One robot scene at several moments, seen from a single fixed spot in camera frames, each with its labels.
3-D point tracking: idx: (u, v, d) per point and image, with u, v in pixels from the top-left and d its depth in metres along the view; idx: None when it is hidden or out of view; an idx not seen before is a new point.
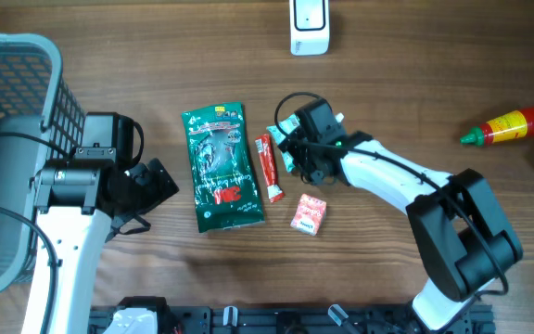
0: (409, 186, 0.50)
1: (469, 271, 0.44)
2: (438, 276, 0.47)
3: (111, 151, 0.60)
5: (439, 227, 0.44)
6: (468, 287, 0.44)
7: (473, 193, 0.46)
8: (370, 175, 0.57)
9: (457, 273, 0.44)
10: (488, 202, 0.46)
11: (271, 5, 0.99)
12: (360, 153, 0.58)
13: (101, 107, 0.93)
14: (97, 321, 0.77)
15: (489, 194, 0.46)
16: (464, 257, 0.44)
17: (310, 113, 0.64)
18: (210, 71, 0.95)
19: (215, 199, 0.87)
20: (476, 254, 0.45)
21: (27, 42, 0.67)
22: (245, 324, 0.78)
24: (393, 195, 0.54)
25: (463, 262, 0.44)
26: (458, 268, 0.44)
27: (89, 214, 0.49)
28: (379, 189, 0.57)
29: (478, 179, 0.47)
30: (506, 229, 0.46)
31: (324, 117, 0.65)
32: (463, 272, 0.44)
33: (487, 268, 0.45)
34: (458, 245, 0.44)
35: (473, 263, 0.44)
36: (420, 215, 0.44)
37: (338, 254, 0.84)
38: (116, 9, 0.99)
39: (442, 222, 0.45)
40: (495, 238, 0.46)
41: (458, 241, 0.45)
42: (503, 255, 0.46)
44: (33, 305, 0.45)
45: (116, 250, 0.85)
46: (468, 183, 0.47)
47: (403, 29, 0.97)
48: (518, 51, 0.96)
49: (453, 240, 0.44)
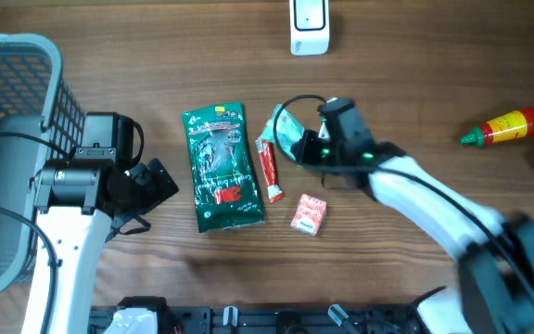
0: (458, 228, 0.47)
1: (512, 320, 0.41)
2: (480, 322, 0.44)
3: (111, 151, 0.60)
5: (486, 273, 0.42)
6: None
7: (523, 240, 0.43)
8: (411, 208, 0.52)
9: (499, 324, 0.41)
10: None
11: (271, 5, 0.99)
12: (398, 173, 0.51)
13: (102, 107, 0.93)
14: (97, 321, 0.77)
15: None
16: (507, 304, 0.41)
17: (339, 116, 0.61)
18: (210, 71, 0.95)
19: (215, 199, 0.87)
20: (521, 302, 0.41)
21: (27, 42, 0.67)
22: (245, 324, 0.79)
24: (435, 228, 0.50)
25: (506, 312, 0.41)
26: (500, 316, 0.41)
27: (89, 214, 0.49)
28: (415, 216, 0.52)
29: (531, 224, 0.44)
30: None
31: (353, 122, 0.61)
32: (504, 321, 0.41)
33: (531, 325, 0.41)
34: (502, 290, 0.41)
35: (514, 310, 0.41)
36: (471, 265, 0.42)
37: (338, 254, 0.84)
38: (116, 9, 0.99)
39: (489, 269, 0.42)
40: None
41: (502, 287, 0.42)
42: None
44: (33, 305, 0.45)
45: (116, 250, 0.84)
46: (519, 228, 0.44)
47: (403, 29, 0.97)
48: (518, 51, 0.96)
49: (500, 289, 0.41)
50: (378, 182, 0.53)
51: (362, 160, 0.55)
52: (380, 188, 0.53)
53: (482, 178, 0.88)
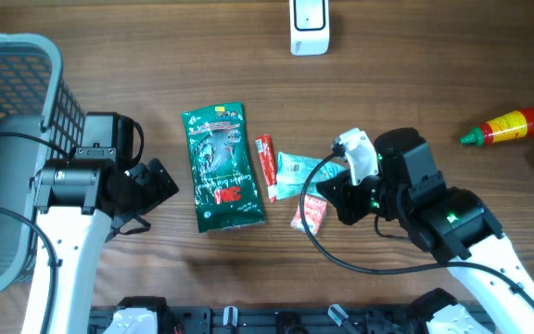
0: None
1: None
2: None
3: (111, 151, 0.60)
5: None
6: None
7: None
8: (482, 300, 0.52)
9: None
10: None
11: (271, 5, 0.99)
12: (494, 272, 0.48)
13: (102, 107, 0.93)
14: (97, 321, 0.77)
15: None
16: None
17: (407, 156, 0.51)
18: (210, 71, 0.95)
19: (215, 199, 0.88)
20: None
21: (27, 42, 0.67)
22: (245, 324, 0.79)
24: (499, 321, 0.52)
25: None
26: None
27: (89, 214, 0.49)
28: (500, 321, 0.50)
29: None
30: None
31: (425, 163, 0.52)
32: None
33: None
34: None
35: None
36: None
37: (338, 254, 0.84)
38: (116, 9, 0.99)
39: None
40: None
41: None
42: None
44: (33, 305, 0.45)
45: (116, 250, 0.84)
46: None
47: (404, 29, 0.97)
48: (518, 51, 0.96)
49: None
50: (472, 274, 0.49)
51: (440, 224, 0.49)
52: (469, 279, 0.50)
53: (482, 178, 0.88)
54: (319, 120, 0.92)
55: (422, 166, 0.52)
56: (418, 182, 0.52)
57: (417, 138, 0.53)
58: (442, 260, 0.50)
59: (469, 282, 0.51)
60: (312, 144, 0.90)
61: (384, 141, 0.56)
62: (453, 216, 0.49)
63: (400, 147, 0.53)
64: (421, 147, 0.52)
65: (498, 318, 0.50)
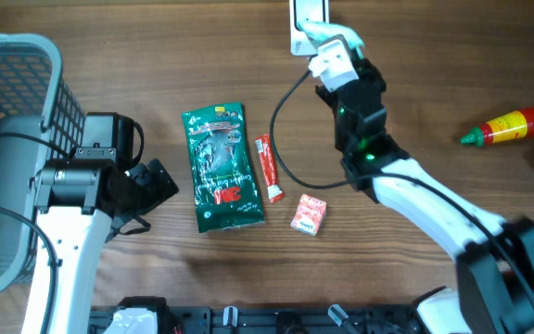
0: (460, 225, 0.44)
1: (511, 321, 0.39)
2: (471, 314, 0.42)
3: (111, 151, 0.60)
5: (491, 276, 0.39)
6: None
7: (527, 243, 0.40)
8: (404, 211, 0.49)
9: (497, 321, 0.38)
10: None
11: (271, 5, 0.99)
12: (398, 176, 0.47)
13: (101, 107, 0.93)
14: (97, 321, 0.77)
15: None
16: (507, 305, 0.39)
17: (366, 121, 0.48)
18: (210, 71, 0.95)
19: (215, 199, 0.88)
20: (518, 302, 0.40)
21: (27, 42, 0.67)
22: (245, 324, 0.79)
24: (428, 227, 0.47)
25: (505, 314, 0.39)
26: (501, 319, 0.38)
27: (89, 214, 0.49)
28: (420, 222, 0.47)
29: None
30: None
31: (378, 126, 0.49)
32: (504, 322, 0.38)
33: (527, 319, 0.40)
34: (504, 292, 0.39)
35: (513, 310, 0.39)
36: (471, 264, 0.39)
37: (338, 254, 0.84)
38: (116, 9, 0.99)
39: (493, 272, 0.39)
40: None
41: (504, 289, 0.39)
42: None
44: (33, 305, 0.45)
45: (116, 250, 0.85)
46: (522, 230, 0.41)
47: (403, 29, 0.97)
48: (517, 51, 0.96)
49: (495, 280, 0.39)
50: (380, 184, 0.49)
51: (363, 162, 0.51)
52: (383, 192, 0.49)
53: (482, 178, 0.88)
54: (319, 120, 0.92)
55: (371, 127, 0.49)
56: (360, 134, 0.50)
57: (378, 99, 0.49)
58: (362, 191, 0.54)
59: (387, 199, 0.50)
60: (312, 144, 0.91)
61: (345, 88, 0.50)
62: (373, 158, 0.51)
63: (352, 100, 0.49)
64: (379, 111, 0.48)
65: (419, 220, 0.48)
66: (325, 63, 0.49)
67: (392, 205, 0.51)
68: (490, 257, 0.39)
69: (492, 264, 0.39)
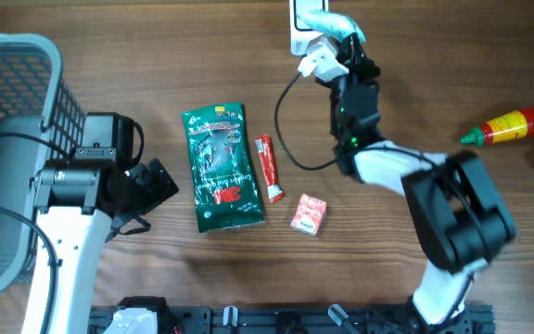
0: (408, 164, 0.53)
1: (460, 241, 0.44)
2: (430, 242, 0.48)
3: (111, 151, 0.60)
5: (433, 199, 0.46)
6: (455, 255, 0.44)
7: (467, 170, 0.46)
8: (380, 175, 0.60)
9: (443, 237, 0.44)
10: (481, 178, 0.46)
11: (271, 5, 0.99)
12: (369, 148, 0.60)
13: (101, 107, 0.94)
14: (97, 321, 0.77)
15: (484, 172, 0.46)
16: (452, 225, 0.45)
17: (363, 123, 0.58)
18: (210, 71, 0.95)
19: (215, 199, 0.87)
20: (468, 227, 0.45)
21: (27, 42, 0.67)
22: (245, 324, 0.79)
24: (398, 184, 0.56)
25: (452, 233, 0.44)
26: (447, 237, 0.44)
27: (89, 214, 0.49)
28: (392, 181, 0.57)
29: (475, 159, 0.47)
30: (500, 207, 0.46)
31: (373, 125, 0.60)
32: (451, 240, 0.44)
33: (476, 242, 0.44)
34: (448, 213, 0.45)
35: (462, 233, 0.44)
36: (413, 184, 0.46)
37: (338, 254, 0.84)
38: (116, 9, 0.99)
39: (435, 194, 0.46)
40: (488, 213, 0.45)
41: (448, 211, 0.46)
42: (497, 234, 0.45)
44: (33, 305, 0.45)
45: (116, 250, 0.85)
46: (464, 161, 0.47)
47: (403, 28, 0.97)
48: (518, 51, 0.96)
49: (438, 200, 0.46)
50: (361, 159, 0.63)
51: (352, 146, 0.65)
52: (367, 164, 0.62)
53: None
54: (319, 121, 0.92)
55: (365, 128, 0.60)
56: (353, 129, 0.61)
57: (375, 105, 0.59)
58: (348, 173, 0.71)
59: (370, 171, 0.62)
60: (312, 144, 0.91)
61: (350, 92, 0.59)
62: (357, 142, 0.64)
63: (352, 102, 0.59)
64: (373, 115, 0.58)
65: (390, 180, 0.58)
66: (313, 61, 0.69)
67: (380, 180, 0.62)
68: (431, 181, 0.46)
69: (434, 188, 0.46)
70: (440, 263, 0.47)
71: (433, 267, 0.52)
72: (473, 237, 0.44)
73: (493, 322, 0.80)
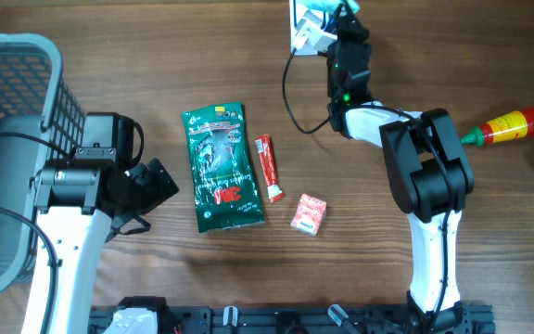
0: (390, 120, 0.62)
1: (424, 186, 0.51)
2: (397, 188, 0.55)
3: (111, 151, 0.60)
5: (403, 147, 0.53)
6: (418, 198, 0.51)
7: (438, 125, 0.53)
8: (362, 133, 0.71)
9: (410, 182, 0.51)
10: (450, 133, 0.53)
11: (271, 4, 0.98)
12: (361, 106, 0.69)
13: (101, 107, 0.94)
14: (97, 321, 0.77)
15: (453, 128, 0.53)
16: (418, 173, 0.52)
17: (353, 79, 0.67)
18: (210, 71, 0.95)
19: (215, 199, 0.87)
20: (432, 175, 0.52)
21: (26, 43, 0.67)
22: (245, 324, 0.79)
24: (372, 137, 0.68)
25: (418, 178, 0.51)
26: (413, 181, 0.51)
27: (89, 214, 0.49)
28: (373, 134, 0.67)
29: (446, 115, 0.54)
30: (462, 160, 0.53)
31: (362, 84, 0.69)
32: (416, 185, 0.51)
33: (438, 187, 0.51)
34: (415, 161, 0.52)
35: (426, 179, 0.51)
36: (388, 133, 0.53)
37: (338, 254, 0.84)
38: (116, 9, 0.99)
39: (405, 143, 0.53)
40: (452, 165, 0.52)
41: (416, 159, 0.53)
42: (458, 183, 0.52)
44: (33, 306, 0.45)
45: (116, 250, 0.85)
46: (437, 117, 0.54)
47: (403, 28, 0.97)
48: (518, 51, 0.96)
49: (408, 148, 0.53)
50: (350, 116, 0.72)
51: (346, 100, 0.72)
52: (350, 122, 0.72)
53: (481, 178, 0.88)
54: (319, 120, 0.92)
55: (356, 85, 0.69)
56: (346, 86, 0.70)
57: (364, 65, 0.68)
58: (338, 131, 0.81)
59: (354, 127, 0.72)
60: (312, 144, 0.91)
61: (341, 54, 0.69)
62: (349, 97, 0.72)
63: (345, 59, 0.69)
64: (363, 73, 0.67)
65: (365, 134, 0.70)
66: (303, 35, 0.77)
67: (360, 137, 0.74)
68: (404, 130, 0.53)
69: (406, 136, 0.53)
70: (404, 208, 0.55)
71: (417, 238, 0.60)
72: (436, 185, 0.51)
73: (493, 322, 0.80)
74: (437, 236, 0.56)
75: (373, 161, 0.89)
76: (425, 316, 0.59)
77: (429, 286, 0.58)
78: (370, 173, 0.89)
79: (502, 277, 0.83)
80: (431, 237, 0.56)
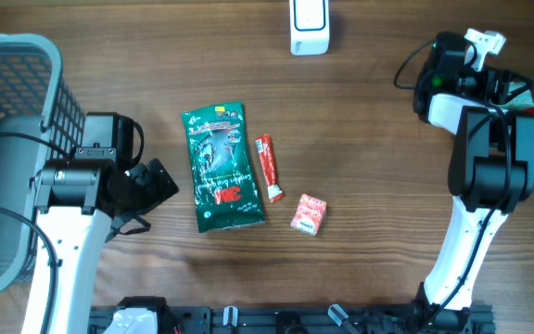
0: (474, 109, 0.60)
1: (482, 170, 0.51)
2: (455, 171, 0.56)
3: (111, 151, 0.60)
5: (476, 130, 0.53)
6: (473, 179, 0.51)
7: (518, 123, 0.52)
8: (441, 120, 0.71)
9: (470, 163, 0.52)
10: (528, 136, 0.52)
11: (272, 4, 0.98)
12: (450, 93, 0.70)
13: (101, 107, 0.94)
14: (97, 321, 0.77)
15: (533, 131, 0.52)
16: (482, 158, 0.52)
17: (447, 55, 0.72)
18: (210, 71, 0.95)
19: (215, 199, 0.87)
20: (495, 164, 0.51)
21: (27, 43, 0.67)
22: (245, 324, 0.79)
24: (449, 124, 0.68)
25: (479, 162, 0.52)
26: (473, 162, 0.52)
27: (89, 214, 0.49)
28: (452, 119, 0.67)
29: (531, 120, 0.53)
30: (529, 164, 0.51)
31: (453, 67, 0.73)
32: (475, 166, 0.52)
33: (498, 179, 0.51)
34: (482, 147, 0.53)
35: (487, 165, 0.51)
36: (470, 112, 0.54)
37: (338, 254, 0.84)
38: (116, 8, 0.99)
39: (480, 126, 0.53)
40: (516, 165, 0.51)
41: (485, 145, 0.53)
42: (516, 183, 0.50)
44: (33, 305, 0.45)
45: (116, 250, 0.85)
46: (522, 117, 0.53)
47: (404, 28, 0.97)
48: (519, 50, 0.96)
49: (483, 134, 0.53)
50: (437, 100, 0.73)
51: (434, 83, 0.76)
52: (436, 105, 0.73)
53: None
54: (319, 120, 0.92)
55: (449, 64, 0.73)
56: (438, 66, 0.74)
57: (462, 47, 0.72)
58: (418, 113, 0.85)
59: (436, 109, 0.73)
60: (311, 144, 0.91)
61: (443, 35, 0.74)
62: (438, 83, 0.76)
63: (448, 41, 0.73)
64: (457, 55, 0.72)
65: (445, 120, 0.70)
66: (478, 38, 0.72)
67: (439, 124, 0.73)
68: (488, 116, 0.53)
69: (487, 122, 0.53)
70: (455, 188, 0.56)
71: (452, 229, 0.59)
72: (494, 176, 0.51)
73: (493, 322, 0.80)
74: (474, 230, 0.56)
75: (373, 161, 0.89)
76: (429, 309, 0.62)
77: (445, 280, 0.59)
78: (370, 173, 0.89)
79: (502, 276, 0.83)
80: (468, 228, 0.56)
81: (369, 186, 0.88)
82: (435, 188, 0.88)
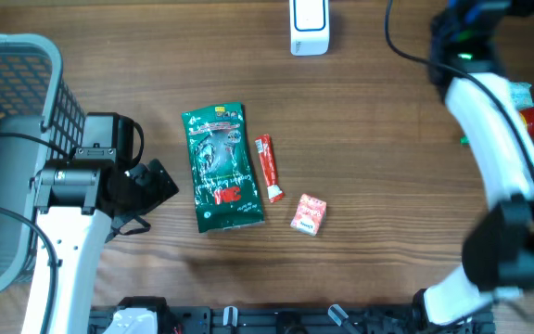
0: (514, 173, 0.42)
1: (514, 270, 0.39)
2: (487, 259, 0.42)
3: (111, 151, 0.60)
5: (515, 224, 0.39)
6: (502, 277, 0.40)
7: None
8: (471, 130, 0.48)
9: (498, 259, 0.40)
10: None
11: (271, 4, 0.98)
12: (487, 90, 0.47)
13: (101, 107, 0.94)
14: (97, 321, 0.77)
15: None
16: (514, 257, 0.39)
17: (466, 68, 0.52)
18: (211, 71, 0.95)
19: (215, 199, 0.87)
20: (531, 260, 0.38)
21: (27, 43, 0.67)
22: (245, 324, 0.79)
24: (477, 146, 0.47)
25: (510, 263, 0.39)
26: (500, 261, 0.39)
27: (89, 214, 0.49)
28: (479, 147, 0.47)
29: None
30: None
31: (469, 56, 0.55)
32: (501, 264, 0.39)
33: (532, 277, 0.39)
34: (520, 246, 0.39)
35: (518, 264, 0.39)
36: (505, 204, 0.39)
37: (338, 254, 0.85)
38: (116, 8, 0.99)
39: (520, 220, 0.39)
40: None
41: (523, 241, 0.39)
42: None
44: (33, 305, 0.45)
45: (116, 250, 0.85)
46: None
47: (403, 28, 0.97)
48: (519, 51, 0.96)
49: (518, 227, 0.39)
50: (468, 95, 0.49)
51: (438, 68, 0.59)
52: (458, 96, 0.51)
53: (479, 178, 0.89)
54: (319, 120, 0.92)
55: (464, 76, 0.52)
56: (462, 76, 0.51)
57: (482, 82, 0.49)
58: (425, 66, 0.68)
59: (473, 105, 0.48)
60: (311, 144, 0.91)
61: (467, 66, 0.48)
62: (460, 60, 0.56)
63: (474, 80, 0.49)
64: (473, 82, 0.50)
65: (467, 123, 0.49)
66: None
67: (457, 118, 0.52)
68: (526, 209, 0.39)
69: (524, 215, 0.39)
70: (489, 277, 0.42)
71: (461, 281, 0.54)
72: (526, 273, 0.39)
73: (493, 322, 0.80)
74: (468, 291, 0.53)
75: (373, 161, 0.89)
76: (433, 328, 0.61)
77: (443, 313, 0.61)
78: (370, 173, 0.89)
79: None
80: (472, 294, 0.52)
81: (369, 186, 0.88)
82: (435, 188, 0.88)
